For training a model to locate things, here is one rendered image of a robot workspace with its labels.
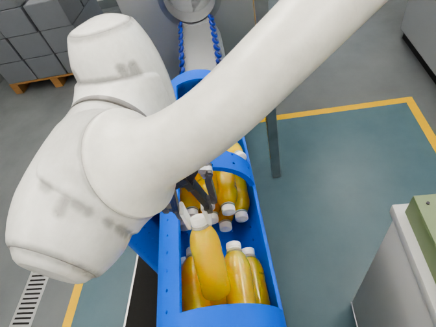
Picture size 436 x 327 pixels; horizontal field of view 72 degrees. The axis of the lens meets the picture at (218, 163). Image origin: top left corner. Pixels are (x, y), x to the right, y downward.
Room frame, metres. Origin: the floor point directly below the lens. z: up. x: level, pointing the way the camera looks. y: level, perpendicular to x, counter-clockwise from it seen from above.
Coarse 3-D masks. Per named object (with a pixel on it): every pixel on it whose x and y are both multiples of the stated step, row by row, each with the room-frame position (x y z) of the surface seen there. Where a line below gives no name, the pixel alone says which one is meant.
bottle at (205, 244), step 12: (192, 228) 0.34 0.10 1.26; (204, 228) 0.33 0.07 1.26; (192, 240) 0.32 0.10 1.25; (204, 240) 0.30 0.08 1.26; (216, 240) 0.31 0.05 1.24; (192, 252) 0.30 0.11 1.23; (204, 252) 0.29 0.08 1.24; (216, 252) 0.28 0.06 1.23; (204, 264) 0.27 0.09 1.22; (216, 264) 0.27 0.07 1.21; (204, 276) 0.26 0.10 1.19; (216, 276) 0.25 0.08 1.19; (204, 288) 0.24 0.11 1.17; (216, 288) 0.23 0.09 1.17; (228, 288) 0.23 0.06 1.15
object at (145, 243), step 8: (152, 224) 0.63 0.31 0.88; (144, 232) 0.62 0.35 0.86; (152, 232) 0.63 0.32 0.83; (136, 240) 0.63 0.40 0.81; (144, 240) 0.62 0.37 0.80; (152, 240) 0.62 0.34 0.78; (136, 248) 0.64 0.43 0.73; (144, 248) 0.63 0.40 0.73; (152, 248) 0.62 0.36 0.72; (144, 256) 0.64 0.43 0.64; (152, 256) 0.63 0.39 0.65; (152, 264) 0.64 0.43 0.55
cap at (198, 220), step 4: (192, 216) 0.36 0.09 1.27; (196, 216) 0.36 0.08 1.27; (200, 216) 0.35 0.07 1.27; (192, 220) 0.35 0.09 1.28; (196, 220) 0.34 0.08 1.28; (200, 220) 0.34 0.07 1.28; (204, 220) 0.34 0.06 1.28; (192, 224) 0.34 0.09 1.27; (196, 224) 0.34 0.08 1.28; (200, 224) 0.33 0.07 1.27; (204, 224) 0.33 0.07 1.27
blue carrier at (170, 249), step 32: (224, 160) 0.54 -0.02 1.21; (256, 192) 0.48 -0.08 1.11; (160, 224) 0.43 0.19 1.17; (256, 224) 0.42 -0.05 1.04; (160, 256) 0.34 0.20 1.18; (224, 256) 0.39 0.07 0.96; (256, 256) 0.34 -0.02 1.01; (160, 288) 0.27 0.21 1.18; (160, 320) 0.20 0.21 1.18; (192, 320) 0.17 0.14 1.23; (224, 320) 0.15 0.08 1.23; (256, 320) 0.14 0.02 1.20
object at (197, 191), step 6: (180, 180) 0.33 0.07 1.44; (186, 180) 0.33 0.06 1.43; (186, 186) 0.33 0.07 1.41; (192, 186) 0.33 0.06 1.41; (198, 186) 0.35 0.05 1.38; (192, 192) 0.34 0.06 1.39; (198, 192) 0.34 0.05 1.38; (204, 192) 0.35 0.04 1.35; (198, 198) 0.34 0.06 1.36; (204, 198) 0.34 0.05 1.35; (204, 204) 0.33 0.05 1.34; (204, 210) 0.33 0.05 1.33
